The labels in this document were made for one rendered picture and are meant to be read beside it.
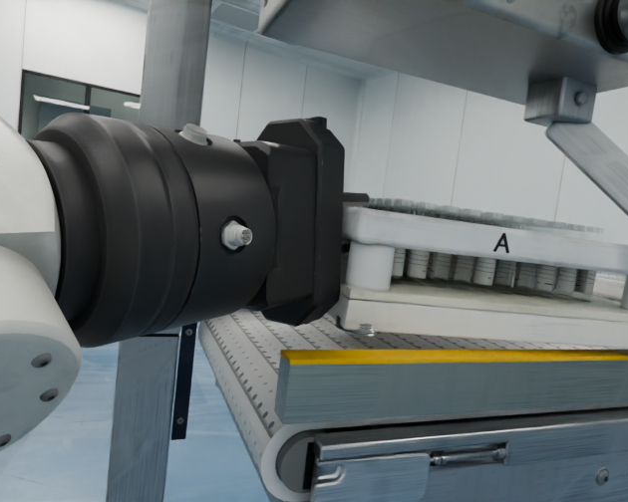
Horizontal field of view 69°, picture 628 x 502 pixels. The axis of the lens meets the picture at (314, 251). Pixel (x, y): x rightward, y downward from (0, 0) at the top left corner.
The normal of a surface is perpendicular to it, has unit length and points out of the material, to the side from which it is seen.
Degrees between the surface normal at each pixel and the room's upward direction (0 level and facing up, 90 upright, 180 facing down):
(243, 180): 57
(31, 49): 90
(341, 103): 90
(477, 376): 90
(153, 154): 46
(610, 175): 87
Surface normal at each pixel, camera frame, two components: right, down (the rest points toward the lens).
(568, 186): -0.87, -0.07
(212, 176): 0.70, -0.43
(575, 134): -0.20, 0.00
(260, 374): -0.23, -0.95
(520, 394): 0.37, 0.12
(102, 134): -0.05, -0.47
